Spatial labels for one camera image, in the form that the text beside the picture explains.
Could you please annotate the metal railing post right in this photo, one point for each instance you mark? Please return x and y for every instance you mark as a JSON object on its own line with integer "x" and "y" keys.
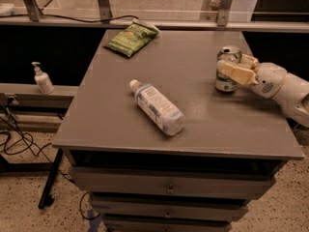
{"x": 223, "y": 12}

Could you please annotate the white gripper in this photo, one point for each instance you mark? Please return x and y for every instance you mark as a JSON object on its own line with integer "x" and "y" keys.
{"x": 268, "y": 78}

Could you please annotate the white pump dispenser bottle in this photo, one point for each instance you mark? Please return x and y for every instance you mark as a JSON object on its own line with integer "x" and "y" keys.
{"x": 42, "y": 79}

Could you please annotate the top grey drawer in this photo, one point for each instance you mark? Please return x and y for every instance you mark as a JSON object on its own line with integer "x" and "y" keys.
{"x": 172, "y": 183}

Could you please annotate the clear plastic water bottle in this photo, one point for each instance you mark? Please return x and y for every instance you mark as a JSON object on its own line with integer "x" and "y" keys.
{"x": 162, "y": 111}

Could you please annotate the metal railing post middle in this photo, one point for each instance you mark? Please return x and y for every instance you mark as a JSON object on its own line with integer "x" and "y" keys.
{"x": 104, "y": 10}

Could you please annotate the middle grey drawer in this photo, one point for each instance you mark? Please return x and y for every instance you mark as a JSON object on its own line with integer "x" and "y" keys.
{"x": 167, "y": 209}

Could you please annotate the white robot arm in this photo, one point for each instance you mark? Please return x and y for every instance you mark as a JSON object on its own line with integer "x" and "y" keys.
{"x": 293, "y": 98}

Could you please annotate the metal railing post left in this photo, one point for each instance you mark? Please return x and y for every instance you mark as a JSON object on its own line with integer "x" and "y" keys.
{"x": 33, "y": 10}

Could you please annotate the green chip bag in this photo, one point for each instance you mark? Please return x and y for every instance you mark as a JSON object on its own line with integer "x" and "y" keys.
{"x": 129, "y": 41}

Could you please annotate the grey drawer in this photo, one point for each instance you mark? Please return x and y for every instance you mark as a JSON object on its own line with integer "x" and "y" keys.
{"x": 172, "y": 183}
{"x": 132, "y": 224}
{"x": 167, "y": 209}

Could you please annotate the grey drawer cabinet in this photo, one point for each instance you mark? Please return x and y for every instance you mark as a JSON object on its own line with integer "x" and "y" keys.
{"x": 160, "y": 149}

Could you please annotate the black metal leg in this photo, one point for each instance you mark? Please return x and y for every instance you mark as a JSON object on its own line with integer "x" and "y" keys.
{"x": 46, "y": 198}

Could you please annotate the metal railing post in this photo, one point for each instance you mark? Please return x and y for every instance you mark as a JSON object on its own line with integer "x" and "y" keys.
{"x": 104, "y": 10}
{"x": 33, "y": 10}
{"x": 223, "y": 12}

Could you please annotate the green silver 7up can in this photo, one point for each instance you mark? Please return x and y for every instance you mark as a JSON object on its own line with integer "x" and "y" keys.
{"x": 224, "y": 83}

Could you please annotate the bottom grey drawer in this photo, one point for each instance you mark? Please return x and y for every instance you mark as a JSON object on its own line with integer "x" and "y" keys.
{"x": 132, "y": 224}

